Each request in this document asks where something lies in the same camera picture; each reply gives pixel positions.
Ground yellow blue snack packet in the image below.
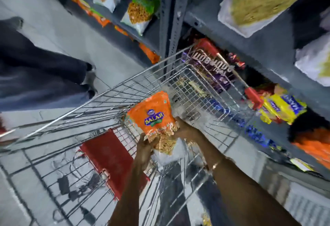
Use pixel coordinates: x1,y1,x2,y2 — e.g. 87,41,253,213
258,94,308,125

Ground gold bracelet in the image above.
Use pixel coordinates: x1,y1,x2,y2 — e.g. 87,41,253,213
211,159,223,172

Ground person's left hand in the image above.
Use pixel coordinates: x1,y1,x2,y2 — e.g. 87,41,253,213
135,133,161,170

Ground pile of orange packets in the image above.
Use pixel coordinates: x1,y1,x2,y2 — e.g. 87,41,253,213
292,127,330,170

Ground person's right forearm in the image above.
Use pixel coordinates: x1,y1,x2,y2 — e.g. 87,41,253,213
192,136,302,226

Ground orange flat packet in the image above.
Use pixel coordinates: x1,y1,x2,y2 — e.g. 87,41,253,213
114,25,133,39
139,42,161,64
69,0,112,27

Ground silver wire shopping cart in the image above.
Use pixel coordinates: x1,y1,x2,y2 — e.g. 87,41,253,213
0,43,264,226

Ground grey metal shelving unit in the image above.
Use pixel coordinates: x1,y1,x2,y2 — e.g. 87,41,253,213
26,0,330,181

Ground person's left forearm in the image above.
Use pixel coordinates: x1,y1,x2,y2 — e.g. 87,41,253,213
108,163,151,226

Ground row of blue packets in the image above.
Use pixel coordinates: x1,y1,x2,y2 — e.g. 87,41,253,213
205,96,283,152

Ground person's dark trousers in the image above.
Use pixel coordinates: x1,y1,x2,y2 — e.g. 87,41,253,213
158,165,227,226

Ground small yellow packet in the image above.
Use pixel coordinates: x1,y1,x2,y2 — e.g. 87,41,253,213
290,157,315,173

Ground person's right hand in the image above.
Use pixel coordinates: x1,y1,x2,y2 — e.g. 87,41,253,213
174,116,206,144

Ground red plastic cart seat flap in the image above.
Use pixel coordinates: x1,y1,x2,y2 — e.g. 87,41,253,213
79,128,150,201

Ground large purple white snack packet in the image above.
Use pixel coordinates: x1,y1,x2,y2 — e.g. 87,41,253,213
218,0,326,38

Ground purple snack packets group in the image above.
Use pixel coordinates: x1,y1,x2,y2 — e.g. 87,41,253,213
181,47,236,93

